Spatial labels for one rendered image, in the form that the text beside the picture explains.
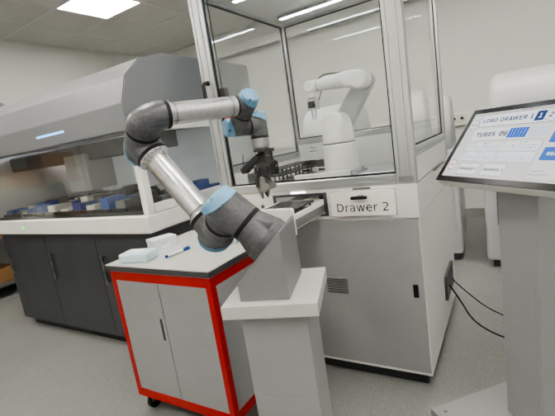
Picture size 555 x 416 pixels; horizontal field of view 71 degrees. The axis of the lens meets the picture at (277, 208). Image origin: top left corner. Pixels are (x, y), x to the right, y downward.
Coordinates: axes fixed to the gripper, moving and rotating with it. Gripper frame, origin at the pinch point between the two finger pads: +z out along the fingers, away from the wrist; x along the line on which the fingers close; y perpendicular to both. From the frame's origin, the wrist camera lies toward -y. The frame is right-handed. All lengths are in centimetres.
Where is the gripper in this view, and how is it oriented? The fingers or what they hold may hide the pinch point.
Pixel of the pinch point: (263, 195)
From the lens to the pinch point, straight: 168.9
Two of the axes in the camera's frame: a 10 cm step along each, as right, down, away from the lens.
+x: 5.0, -2.0, 8.4
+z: 1.3, 9.8, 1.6
